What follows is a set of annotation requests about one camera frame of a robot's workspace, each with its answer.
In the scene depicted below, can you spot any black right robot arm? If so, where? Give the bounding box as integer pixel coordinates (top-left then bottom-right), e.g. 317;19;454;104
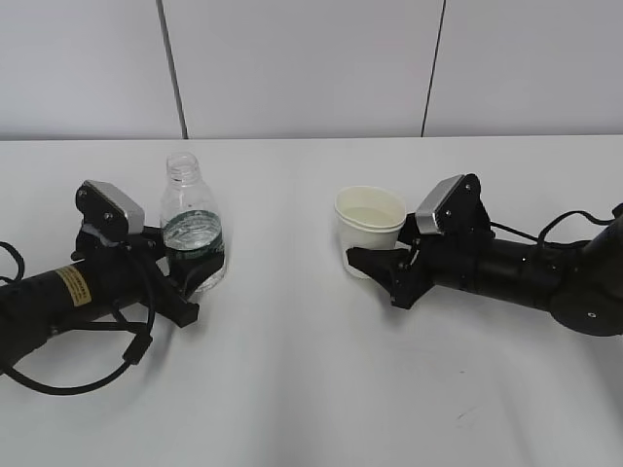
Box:
346;206;622;337

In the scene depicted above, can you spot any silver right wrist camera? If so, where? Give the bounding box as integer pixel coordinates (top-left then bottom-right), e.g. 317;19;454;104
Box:
415;173;491;235

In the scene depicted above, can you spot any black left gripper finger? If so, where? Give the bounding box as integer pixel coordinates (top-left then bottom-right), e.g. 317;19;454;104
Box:
167;252;225;297
140;226;165;251

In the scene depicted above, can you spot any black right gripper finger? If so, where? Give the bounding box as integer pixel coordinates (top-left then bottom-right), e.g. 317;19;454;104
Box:
397;212;419;243
346;247;412;287

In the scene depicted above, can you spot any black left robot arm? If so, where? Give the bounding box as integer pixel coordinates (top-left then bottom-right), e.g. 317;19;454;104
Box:
1;227;225;371

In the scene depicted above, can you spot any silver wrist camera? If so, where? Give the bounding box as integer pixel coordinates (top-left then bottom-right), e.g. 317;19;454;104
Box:
75;180;145;245
415;173;491;235

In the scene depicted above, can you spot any white paper cup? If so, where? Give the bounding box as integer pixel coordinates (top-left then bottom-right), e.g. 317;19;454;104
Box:
334;186;407;279

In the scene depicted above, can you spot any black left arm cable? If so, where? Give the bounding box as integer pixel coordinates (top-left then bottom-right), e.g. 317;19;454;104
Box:
0;240;169;396

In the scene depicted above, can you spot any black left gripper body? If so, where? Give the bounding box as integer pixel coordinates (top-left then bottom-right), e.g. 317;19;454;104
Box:
71;230;200;328

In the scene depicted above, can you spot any clear water bottle green label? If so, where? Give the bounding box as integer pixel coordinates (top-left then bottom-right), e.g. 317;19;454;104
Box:
160;152;225;297

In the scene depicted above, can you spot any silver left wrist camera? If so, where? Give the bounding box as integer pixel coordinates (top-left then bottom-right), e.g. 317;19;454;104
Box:
75;180;145;245

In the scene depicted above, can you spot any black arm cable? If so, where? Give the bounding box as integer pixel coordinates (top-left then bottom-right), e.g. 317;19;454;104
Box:
0;240;169;396
486;209;615;247

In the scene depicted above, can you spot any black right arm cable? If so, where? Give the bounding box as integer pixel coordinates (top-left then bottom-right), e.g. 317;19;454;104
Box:
486;209;615;247

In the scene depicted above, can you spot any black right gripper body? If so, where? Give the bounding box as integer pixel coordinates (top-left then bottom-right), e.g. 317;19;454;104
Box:
389;228;495;308

